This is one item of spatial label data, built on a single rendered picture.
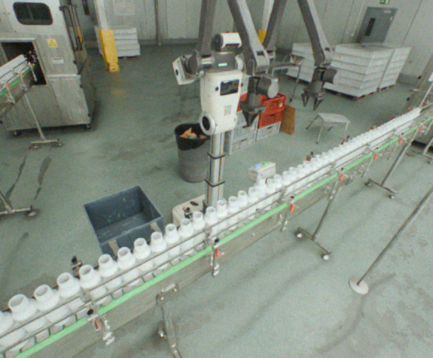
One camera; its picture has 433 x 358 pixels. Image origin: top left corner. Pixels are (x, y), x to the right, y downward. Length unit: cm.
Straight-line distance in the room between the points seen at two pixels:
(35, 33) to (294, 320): 436
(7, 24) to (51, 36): 47
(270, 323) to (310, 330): 29
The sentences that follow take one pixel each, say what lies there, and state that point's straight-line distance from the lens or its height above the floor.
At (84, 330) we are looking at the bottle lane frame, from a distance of 101.
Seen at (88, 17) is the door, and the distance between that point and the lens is 1281.
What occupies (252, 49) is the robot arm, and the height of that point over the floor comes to 170.
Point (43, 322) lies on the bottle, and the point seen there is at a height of 105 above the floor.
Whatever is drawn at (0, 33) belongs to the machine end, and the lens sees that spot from 441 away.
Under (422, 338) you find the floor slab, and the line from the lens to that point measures 250.
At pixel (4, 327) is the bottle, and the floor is 112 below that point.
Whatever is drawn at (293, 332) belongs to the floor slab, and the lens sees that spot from 204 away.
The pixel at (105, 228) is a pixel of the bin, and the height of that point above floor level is 73.
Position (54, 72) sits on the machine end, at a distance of 433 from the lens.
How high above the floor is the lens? 182
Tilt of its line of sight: 37 degrees down
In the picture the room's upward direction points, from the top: 4 degrees clockwise
